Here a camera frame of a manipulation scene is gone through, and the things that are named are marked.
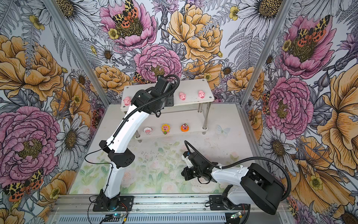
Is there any small pink pig toy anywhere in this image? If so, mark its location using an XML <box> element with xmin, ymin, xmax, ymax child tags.
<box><xmin>198</xmin><ymin>90</ymin><xmax>205</xmax><ymax>99</ymax></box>
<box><xmin>179</xmin><ymin>92</ymin><xmax>186</xmax><ymax>101</ymax></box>
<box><xmin>123</xmin><ymin>97</ymin><xmax>131</xmax><ymax>106</ymax></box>

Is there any pink toy with yellow flower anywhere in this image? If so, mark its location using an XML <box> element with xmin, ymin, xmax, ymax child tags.
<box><xmin>161</xmin><ymin>124</ymin><xmax>170</xmax><ymax>135</ymax></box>

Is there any pink white hooded toy figure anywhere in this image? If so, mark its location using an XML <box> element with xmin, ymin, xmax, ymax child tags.
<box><xmin>143</xmin><ymin>127</ymin><xmax>153</xmax><ymax>135</ymax></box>

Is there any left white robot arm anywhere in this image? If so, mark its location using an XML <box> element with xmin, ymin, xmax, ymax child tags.
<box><xmin>96</xmin><ymin>75</ymin><xmax>180</xmax><ymax>211</ymax></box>

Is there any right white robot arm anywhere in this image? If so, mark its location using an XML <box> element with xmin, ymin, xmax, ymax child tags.
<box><xmin>181</xmin><ymin>151</ymin><xmax>286</xmax><ymax>215</ymax></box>

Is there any white two-tier shelf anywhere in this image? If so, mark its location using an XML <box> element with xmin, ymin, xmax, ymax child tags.
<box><xmin>122</xmin><ymin>79</ymin><xmax>214</xmax><ymax>141</ymax></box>

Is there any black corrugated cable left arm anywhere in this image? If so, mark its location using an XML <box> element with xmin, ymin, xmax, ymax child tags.
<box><xmin>84</xmin><ymin>74</ymin><xmax>181</xmax><ymax>197</ymax></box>

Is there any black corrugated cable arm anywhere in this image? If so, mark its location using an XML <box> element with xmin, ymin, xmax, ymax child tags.
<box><xmin>84</xmin><ymin>74</ymin><xmax>181</xmax><ymax>197</ymax></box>
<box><xmin>184</xmin><ymin>140</ymin><xmax>292</xmax><ymax>201</ymax></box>

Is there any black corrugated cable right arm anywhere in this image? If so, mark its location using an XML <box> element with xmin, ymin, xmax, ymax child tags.
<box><xmin>184</xmin><ymin>140</ymin><xmax>292</xmax><ymax>201</ymax></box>

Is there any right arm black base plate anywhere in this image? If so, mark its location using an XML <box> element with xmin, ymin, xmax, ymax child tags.
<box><xmin>206</xmin><ymin>195</ymin><xmax>249</xmax><ymax>211</ymax></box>

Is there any aluminium front rail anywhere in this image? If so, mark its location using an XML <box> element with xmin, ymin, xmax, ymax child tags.
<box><xmin>53</xmin><ymin>193</ymin><xmax>289</xmax><ymax>215</ymax></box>

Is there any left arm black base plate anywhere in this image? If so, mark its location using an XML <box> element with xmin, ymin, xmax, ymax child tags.
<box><xmin>93</xmin><ymin>195</ymin><xmax>134</xmax><ymax>212</ymax></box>

